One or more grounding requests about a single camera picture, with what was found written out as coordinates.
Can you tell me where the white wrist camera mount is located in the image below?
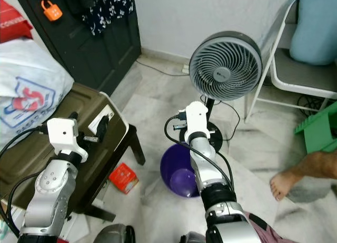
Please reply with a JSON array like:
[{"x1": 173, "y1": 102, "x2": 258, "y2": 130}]
[
  {"x1": 184, "y1": 101, "x2": 209, "y2": 144},
  {"x1": 46, "y1": 117, "x2": 89, "y2": 162}
]

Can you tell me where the grey left robot leg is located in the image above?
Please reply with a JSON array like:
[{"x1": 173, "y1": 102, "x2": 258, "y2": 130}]
[{"x1": 95, "y1": 225, "x2": 135, "y2": 243}]

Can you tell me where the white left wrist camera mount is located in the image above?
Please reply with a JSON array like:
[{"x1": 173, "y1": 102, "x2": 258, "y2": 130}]
[{"x1": 46, "y1": 117, "x2": 89, "y2": 162}]

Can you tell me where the black wardrobe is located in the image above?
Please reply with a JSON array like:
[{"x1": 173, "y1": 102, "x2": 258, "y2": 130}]
[{"x1": 13, "y1": 0, "x2": 142, "y2": 96}]

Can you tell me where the grey robot leg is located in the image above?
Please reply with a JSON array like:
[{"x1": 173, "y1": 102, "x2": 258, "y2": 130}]
[
  {"x1": 95, "y1": 225, "x2": 135, "y2": 243},
  {"x1": 179, "y1": 231, "x2": 209, "y2": 243}
]

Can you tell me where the short black left arm cable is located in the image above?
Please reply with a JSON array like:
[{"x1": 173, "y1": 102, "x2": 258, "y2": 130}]
[{"x1": 7, "y1": 172, "x2": 41, "y2": 224}]

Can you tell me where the dark olive low table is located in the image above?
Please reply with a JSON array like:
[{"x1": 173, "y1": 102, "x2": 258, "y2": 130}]
[{"x1": 0, "y1": 83, "x2": 145, "y2": 222}]

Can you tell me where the dusty pink cloth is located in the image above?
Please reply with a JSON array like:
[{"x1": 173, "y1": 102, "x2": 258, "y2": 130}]
[{"x1": 245, "y1": 211, "x2": 288, "y2": 243}]

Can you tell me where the small red carton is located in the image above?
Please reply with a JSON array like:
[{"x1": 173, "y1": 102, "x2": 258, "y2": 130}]
[{"x1": 109, "y1": 163, "x2": 139, "y2": 195}]

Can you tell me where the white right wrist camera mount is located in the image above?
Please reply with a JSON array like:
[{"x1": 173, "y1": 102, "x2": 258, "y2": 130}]
[{"x1": 184, "y1": 101, "x2": 209, "y2": 144}]

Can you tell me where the grey right robot leg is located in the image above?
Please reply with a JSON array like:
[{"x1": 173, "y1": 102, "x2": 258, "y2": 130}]
[{"x1": 179, "y1": 231, "x2": 209, "y2": 243}]

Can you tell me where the long black left arm cable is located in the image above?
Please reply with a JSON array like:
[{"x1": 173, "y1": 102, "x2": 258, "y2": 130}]
[{"x1": 0, "y1": 125, "x2": 51, "y2": 241}]

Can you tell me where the orange padlock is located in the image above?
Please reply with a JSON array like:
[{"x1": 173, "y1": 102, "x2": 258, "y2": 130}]
[{"x1": 41, "y1": 0, "x2": 63, "y2": 22}]

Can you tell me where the light blue cushion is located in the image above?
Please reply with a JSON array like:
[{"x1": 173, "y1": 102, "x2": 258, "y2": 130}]
[{"x1": 290, "y1": 0, "x2": 337, "y2": 66}]

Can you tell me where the white power adapter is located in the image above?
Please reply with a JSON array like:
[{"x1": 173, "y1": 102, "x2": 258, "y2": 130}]
[{"x1": 88, "y1": 105, "x2": 115, "y2": 137}]

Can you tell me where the black fan cable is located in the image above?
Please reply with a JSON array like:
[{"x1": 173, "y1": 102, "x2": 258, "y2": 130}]
[{"x1": 219, "y1": 100, "x2": 242, "y2": 144}]

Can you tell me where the thin power strip cable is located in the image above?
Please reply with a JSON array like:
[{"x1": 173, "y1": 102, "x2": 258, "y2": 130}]
[{"x1": 138, "y1": 59, "x2": 185, "y2": 76}]

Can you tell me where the red printed bag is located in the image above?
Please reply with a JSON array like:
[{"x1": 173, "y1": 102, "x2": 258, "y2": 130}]
[{"x1": 0, "y1": 0, "x2": 34, "y2": 44}]

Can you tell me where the person's bare leg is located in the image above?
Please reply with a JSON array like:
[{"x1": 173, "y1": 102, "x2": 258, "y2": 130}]
[{"x1": 270, "y1": 150, "x2": 337, "y2": 203}]

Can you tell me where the grey round standing fan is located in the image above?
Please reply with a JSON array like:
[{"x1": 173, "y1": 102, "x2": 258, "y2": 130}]
[{"x1": 189, "y1": 32, "x2": 265, "y2": 149}]

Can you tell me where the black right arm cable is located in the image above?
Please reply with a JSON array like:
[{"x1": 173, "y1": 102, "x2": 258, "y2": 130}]
[{"x1": 163, "y1": 115, "x2": 237, "y2": 194}]

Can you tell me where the white plastic bag blue logo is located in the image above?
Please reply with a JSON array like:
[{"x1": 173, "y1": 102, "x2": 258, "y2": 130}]
[{"x1": 0, "y1": 37, "x2": 75, "y2": 149}]

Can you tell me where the coiled black cable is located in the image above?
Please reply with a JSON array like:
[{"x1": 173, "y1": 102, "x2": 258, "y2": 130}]
[{"x1": 298, "y1": 95, "x2": 337, "y2": 117}]

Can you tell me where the purple plastic bucket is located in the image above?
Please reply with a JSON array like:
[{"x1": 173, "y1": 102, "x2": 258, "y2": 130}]
[{"x1": 160, "y1": 142, "x2": 206, "y2": 199}]

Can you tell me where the dark floral garment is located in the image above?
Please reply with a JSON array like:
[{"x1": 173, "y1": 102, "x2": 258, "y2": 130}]
[{"x1": 82, "y1": 0, "x2": 135, "y2": 36}]

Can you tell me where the white metal chair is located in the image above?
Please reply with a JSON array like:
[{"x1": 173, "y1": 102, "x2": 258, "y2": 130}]
[{"x1": 245, "y1": 0, "x2": 337, "y2": 123}]

